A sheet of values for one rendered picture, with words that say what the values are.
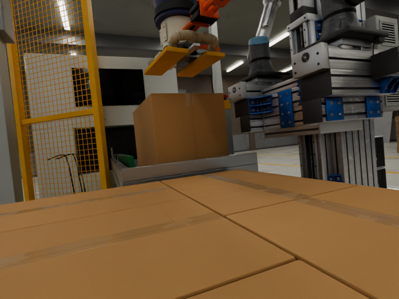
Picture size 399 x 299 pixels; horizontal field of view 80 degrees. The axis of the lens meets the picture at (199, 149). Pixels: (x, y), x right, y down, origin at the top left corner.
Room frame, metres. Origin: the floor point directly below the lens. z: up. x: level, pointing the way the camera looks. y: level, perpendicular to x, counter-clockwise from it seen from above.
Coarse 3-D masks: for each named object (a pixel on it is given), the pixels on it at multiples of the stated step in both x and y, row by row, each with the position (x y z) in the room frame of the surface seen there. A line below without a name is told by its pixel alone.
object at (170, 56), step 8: (168, 48) 0.98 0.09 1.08; (176, 48) 1.00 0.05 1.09; (160, 56) 1.04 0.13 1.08; (168, 56) 1.04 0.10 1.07; (176, 56) 1.05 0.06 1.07; (152, 64) 1.14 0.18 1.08; (160, 64) 1.13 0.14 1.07; (168, 64) 1.14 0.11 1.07; (144, 72) 1.26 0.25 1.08; (152, 72) 1.25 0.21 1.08; (160, 72) 1.26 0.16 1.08
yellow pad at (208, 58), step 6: (204, 54) 1.09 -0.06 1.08; (210, 54) 1.08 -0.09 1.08; (216, 54) 1.09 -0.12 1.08; (222, 54) 1.11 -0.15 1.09; (198, 60) 1.14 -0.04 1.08; (204, 60) 1.13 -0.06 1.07; (210, 60) 1.14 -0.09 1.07; (216, 60) 1.15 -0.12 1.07; (192, 66) 1.21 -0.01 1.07; (198, 66) 1.22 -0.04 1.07; (204, 66) 1.23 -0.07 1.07; (180, 72) 1.32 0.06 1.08; (186, 72) 1.31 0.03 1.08; (192, 72) 1.32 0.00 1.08; (198, 72) 1.33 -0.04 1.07
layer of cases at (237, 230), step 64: (128, 192) 0.82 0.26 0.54; (192, 192) 0.72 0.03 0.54; (256, 192) 0.64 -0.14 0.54; (320, 192) 0.57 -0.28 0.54; (384, 192) 0.52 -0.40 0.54; (0, 256) 0.37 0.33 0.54; (64, 256) 0.35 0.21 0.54; (128, 256) 0.33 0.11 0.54; (192, 256) 0.31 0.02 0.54; (256, 256) 0.29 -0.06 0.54; (320, 256) 0.28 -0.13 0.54; (384, 256) 0.27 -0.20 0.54
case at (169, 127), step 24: (168, 96) 1.18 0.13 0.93; (192, 96) 1.23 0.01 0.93; (216, 96) 1.29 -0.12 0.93; (144, 120) 1.34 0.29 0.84; (168, 120) 1.18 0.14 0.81; (192, 120) 1.23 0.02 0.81; (216, 120) 1.28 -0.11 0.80; (144, 144) 1.40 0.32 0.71; (168, 144) 1.17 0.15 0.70; (192, 144) 1.22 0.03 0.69; (216, 144) 1.28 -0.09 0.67
